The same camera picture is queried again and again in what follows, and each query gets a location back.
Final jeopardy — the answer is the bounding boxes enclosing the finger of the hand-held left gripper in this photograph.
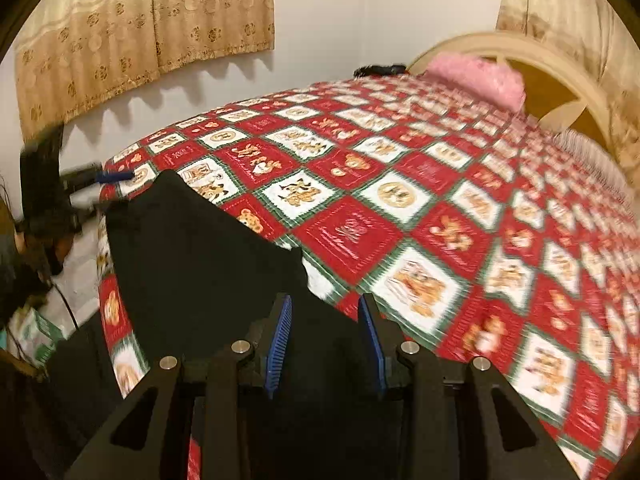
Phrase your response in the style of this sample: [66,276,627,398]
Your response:
[62,166,137,196]

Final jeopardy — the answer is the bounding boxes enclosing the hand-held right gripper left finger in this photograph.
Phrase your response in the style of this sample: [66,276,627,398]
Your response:
[65,293,294,480]

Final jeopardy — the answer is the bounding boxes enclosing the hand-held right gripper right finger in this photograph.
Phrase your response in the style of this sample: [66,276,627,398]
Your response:
[357,293,577,480]

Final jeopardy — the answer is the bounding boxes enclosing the black pants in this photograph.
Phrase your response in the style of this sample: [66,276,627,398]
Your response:
[102,169,403,480]

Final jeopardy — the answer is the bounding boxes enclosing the red printed bear blanket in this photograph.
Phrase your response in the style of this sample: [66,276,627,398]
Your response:
[97,72,640,480]

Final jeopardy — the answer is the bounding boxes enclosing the green and white box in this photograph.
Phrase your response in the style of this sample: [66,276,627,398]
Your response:
[19,306,67,367]

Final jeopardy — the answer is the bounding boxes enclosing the pink pillow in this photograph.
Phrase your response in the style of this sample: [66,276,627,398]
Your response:
[424,54,527,112]

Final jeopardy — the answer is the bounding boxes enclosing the striped pillow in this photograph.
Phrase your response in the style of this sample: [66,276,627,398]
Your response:
[554,128,637,207]

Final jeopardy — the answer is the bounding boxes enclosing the cream wooden headboard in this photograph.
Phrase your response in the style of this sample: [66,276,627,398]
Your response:
[406,31,632,173]

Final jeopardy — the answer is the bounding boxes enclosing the cream drape curtain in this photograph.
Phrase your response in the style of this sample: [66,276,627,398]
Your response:
[495,0,640,173]

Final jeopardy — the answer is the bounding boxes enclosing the black cable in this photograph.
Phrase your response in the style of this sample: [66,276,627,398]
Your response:
[42,257,82,332]

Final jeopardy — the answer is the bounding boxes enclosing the black strap item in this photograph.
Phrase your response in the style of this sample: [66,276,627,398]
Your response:
[353,63,409,79]

